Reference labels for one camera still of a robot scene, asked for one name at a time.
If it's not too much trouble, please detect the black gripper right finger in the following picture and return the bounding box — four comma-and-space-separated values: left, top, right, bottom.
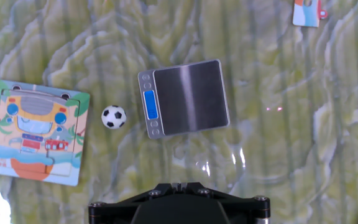
178, 182, 272, 224

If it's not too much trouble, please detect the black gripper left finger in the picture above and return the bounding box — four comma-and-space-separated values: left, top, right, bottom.
88, 182, 180, 224

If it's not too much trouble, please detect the small soccer ball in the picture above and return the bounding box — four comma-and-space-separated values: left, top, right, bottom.
101, 105, 127, 130

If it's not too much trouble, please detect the silver digital pocket scale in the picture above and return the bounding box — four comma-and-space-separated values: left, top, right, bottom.
137, 58, 231, 140

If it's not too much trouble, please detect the green marble pattern mat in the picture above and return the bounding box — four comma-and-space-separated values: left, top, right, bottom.
0, 0, 358, 224

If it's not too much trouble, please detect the cartoon bus jigsaw board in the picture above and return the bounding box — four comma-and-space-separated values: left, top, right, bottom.
0, 79, 91, 187

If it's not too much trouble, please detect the loose jigsaw puzzle piece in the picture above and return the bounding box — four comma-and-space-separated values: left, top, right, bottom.
292, 0, 328, 28

